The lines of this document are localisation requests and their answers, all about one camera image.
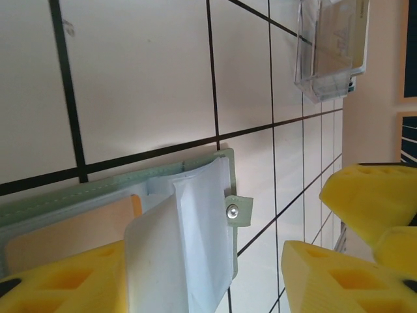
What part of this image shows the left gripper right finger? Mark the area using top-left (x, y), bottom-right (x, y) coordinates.
top-left (281, 239), bottom-right (417, 313)

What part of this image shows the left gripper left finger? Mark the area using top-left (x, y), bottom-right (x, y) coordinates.
top-left (0, 240), bottom-right (130, 313)

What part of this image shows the pale green card holder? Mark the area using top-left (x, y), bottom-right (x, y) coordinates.
top-left (0, 147), bottom-right (255, 313)

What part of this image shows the clear acrylic card stand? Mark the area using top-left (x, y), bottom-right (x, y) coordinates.
top-left (294, 0), bottom-right (371, 104)

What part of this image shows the beige credit card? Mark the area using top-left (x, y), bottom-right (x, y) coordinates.
top-left (313, 0), bottom-right (366, 78)

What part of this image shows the aluminium table side rail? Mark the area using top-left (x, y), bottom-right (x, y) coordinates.
top-left (332, 224), bottom-right (351, 254)

